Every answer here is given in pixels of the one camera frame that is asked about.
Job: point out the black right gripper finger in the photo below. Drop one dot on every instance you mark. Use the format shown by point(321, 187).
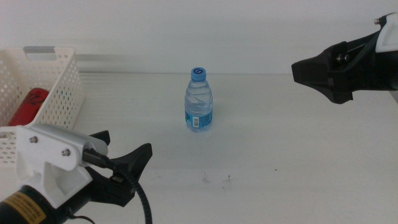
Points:
point(339, 87)
point(323, 62)

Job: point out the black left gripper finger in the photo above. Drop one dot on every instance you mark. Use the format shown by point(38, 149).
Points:
point(102, 137)
point(136, 158)

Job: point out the red soda can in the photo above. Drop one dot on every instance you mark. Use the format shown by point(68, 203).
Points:
point(29, 105)

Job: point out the clear water bottle blue cap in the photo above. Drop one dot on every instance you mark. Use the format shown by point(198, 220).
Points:
point(199, 105)

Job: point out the white perforated plastic basket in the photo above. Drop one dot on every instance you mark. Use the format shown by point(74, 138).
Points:
point(62, 93)

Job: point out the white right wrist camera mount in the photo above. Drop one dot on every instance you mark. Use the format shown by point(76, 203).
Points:
point(388, 34)

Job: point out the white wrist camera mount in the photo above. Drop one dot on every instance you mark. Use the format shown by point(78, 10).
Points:
point(46, 149)
point(388, 34)

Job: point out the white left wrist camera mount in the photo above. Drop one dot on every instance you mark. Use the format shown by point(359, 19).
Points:
point(46, 149)

